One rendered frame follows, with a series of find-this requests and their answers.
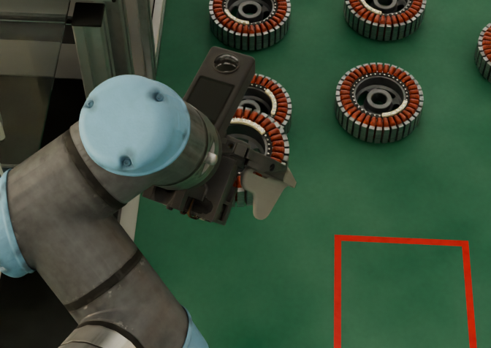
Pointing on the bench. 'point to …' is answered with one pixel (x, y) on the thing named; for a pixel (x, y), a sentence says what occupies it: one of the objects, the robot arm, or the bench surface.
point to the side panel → (151, 20)
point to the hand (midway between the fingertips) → (237, 156)
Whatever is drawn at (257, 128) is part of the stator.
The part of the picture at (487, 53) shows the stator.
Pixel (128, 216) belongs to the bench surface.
